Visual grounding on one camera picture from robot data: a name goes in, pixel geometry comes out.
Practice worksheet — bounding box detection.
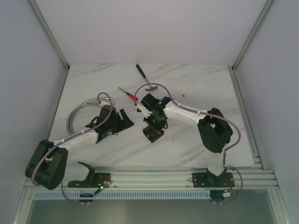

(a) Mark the black fuse box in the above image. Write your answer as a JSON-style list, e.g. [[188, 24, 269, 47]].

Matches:
[[143, 126, 164, 143]]

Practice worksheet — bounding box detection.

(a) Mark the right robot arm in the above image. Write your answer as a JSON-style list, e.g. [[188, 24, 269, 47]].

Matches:
[[135, 94, 233, 186]]

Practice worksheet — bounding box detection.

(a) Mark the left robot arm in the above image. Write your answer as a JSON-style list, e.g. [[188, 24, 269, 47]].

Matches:
[[25, 105, 134, 190]]

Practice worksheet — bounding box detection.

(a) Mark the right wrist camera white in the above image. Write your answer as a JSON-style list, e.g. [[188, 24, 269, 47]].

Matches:
[[135, 104, 152, 118]]

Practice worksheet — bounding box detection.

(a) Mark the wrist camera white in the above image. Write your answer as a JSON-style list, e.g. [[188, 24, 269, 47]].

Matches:
[[99, 100, 111, 106], [135, 104, 152, 118]]

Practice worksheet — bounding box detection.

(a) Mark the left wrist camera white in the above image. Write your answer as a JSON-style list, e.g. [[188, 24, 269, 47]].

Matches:
[[99, 100, 111, 106]]

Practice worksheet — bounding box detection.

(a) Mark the red handled screwdriver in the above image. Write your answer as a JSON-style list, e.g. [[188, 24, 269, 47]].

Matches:
[[118, 87, 138, 101]]

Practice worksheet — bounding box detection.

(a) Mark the flexible metal hose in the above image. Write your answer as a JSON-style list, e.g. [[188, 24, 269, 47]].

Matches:
[[66, 97, 111, 135]]

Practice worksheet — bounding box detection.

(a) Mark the claw hammer black handle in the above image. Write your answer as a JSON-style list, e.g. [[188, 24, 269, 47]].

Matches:
[[135, 64, 158, 91]]

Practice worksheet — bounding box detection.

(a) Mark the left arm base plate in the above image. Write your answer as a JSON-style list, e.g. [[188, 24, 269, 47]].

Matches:
[[68, 173, 111, 188]]

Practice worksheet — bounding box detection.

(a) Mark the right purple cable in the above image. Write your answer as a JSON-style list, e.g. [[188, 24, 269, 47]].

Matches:
[[134, 83, 243, 206]]

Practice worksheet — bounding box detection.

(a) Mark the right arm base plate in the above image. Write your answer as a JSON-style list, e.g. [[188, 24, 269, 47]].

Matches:
[[192, 171, 235, 188]]

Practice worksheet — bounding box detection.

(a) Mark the slotted cable duct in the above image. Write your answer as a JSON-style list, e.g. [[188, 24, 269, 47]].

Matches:
[[33, 189, 211, 200]]

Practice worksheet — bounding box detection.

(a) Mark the aluminium front rail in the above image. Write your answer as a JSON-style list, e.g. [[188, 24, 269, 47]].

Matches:
[[24, 169, 279, 190]]

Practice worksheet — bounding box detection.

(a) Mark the left aluminium frame post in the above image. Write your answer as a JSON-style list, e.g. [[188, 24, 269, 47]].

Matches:
[[27, 0, 70, 71]]

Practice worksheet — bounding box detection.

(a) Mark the aluminium frame post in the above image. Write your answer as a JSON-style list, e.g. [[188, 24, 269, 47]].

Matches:
[[232, 0, 275, 72], [27, 0, 70, 71]]

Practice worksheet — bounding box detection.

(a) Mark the right aluminium frame post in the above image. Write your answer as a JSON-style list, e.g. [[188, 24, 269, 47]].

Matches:
[[232, 0, 275, 72]]

